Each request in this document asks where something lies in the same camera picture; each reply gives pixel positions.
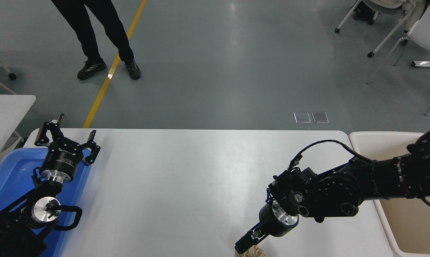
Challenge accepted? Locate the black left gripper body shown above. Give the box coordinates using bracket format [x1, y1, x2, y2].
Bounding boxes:
[41, 140, 84, 175]

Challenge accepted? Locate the person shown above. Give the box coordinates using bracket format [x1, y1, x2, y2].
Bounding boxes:
[352, 2, 376, 25]
[51, 0, 142, 81]

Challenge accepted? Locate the tan paper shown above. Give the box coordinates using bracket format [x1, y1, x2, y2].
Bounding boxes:
[235, 245, 266, 257]

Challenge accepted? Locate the white chair with metal legs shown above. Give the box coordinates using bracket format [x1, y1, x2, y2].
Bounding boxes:
[365, 0, 430, 85]

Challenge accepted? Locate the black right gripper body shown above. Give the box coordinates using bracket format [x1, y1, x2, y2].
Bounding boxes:
[258, 203, 300, 238]

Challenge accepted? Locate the white side table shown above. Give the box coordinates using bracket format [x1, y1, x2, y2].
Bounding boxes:
[0, 94, 36, 157]

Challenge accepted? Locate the chair base with castor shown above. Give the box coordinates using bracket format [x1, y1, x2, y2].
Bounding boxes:
[0, 45, 17, 94]

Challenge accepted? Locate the large pale bin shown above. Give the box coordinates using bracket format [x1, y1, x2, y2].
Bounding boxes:
[349, 132, 430, 257]

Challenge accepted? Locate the grey office chair with castors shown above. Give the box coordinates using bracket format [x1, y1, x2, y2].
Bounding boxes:
[335, 0, 415, 58]

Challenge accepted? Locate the yellow floor tape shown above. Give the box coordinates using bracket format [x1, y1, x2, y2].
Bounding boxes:
[82, 0, 147, 129]

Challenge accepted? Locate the blue plastic tray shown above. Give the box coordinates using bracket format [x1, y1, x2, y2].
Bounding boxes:
[0, 147, 92, 257]

